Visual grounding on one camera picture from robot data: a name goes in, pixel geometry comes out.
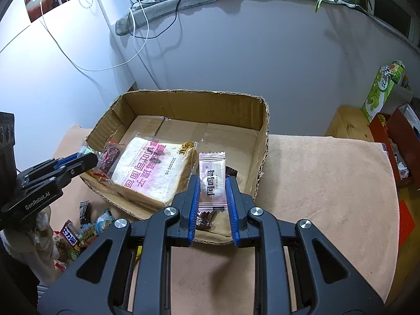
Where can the red plastic lid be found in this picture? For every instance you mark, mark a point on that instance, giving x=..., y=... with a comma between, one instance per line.
x=406, y=223

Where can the blue green jelly packet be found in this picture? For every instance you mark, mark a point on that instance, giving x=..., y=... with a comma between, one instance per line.
x=89, y=232

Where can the brown cardboard box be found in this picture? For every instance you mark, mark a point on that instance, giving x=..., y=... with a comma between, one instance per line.
x=215, y=121

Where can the yellow candy wrapper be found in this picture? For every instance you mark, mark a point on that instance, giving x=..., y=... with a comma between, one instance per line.
x=138, y=254

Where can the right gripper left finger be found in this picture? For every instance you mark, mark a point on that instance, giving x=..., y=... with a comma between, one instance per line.
x=105, y=279

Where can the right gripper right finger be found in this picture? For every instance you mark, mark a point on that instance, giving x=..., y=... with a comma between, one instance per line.
x=297, y=269

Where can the black patterned candy wrapper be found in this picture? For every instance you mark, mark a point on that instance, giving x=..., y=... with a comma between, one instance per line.
x=84, y=212

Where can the packaged toast bread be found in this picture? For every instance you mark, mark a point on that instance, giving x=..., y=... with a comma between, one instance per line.
x=151, y=172

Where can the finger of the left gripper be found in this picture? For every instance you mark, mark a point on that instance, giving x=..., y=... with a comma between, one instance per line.
x=73, y=164
x=29, y=183

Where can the red plum snack bag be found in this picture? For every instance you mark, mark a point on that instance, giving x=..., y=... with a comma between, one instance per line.
x=107, y=161

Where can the red storage box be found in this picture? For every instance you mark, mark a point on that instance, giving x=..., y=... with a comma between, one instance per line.
x=395, y=129

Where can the pink white candy sachet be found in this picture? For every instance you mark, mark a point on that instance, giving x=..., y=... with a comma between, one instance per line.
x=212, y=175

